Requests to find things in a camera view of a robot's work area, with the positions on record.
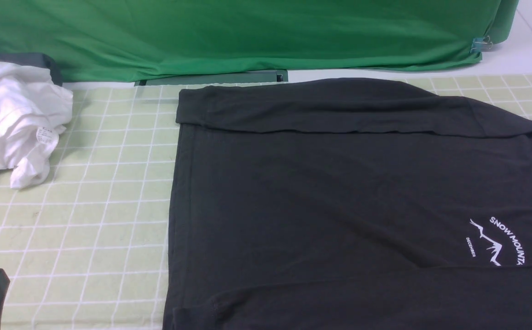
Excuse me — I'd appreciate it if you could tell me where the crumpled white shirt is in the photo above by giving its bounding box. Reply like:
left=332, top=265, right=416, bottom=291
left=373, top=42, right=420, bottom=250
left=0, top=62, right=73, bottom=189

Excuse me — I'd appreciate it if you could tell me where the gray garment under white shirt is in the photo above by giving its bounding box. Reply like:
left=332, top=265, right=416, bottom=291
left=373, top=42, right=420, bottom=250
left=0, top=53, right=63, bottom=87

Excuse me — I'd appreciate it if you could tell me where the blue binder clip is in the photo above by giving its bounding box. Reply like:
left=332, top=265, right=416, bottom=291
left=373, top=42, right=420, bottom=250
left=470, top=35, right=494, bottom=54

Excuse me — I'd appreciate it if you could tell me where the dark gray long-sleeved shirt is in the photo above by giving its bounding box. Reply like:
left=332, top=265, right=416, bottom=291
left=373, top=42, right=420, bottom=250
left=163, top=78, right=532, bottom=330

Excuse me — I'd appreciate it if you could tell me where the green checkered table mat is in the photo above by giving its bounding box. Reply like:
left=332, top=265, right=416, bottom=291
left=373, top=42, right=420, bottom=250
left=0, top=75, right=532, bottom=330

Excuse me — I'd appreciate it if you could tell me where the dark green metal base bar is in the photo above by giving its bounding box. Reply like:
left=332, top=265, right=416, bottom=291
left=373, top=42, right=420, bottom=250
left=134, top=70, right=288, bottom=86

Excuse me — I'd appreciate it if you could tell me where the green backdrop cloth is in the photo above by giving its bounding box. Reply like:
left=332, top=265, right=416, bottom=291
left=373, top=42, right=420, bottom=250
left=0, top=0, right=518, bottom=82

